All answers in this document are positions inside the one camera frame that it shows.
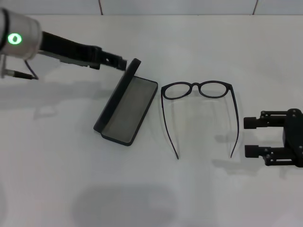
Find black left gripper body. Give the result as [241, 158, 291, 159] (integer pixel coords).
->
[39, 30, 103, 71]

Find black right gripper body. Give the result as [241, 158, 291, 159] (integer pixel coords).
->
[281, 107, 303, 168]

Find black glasses case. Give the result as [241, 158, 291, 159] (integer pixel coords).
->
[93, 58, 159, 147]

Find black glasses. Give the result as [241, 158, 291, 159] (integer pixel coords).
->
[160, 80, 240, 159]

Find left gripper cable with plug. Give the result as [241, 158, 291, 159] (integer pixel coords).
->
[4, 59, 40, 81]

